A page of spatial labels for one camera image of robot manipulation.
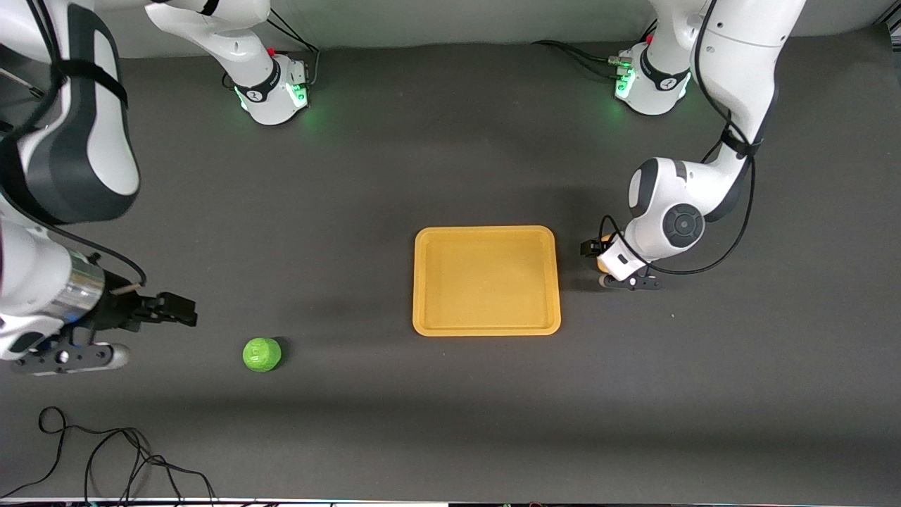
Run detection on green toy apple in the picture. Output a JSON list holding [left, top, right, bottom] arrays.
[[243, 337, 283, 373]]

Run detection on yellow rectangular tray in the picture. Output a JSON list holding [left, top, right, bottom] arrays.
[[412, 225, 562, 337]]

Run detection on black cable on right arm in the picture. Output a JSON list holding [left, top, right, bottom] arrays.
[[0, 197, 147, 288]]

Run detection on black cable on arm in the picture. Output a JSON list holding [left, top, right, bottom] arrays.
[[598, 0, 757, 277], [0, 197, 147, 288]]

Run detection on loose black table cable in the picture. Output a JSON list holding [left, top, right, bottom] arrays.
[[0, 406, 219, 505]]

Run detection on black left arm base cables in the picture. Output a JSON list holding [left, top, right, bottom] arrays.
[[531, 39, 631, 80]]

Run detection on black arm base cables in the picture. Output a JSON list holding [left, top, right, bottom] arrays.
[[266, 8, 322, 89], [531, 39, 631, 80]]

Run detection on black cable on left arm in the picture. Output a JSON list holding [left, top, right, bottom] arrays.
[[598, 0, 757, 277]]

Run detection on black right arm base cables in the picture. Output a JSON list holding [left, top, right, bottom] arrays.
[[266, 8, 322, 89]]

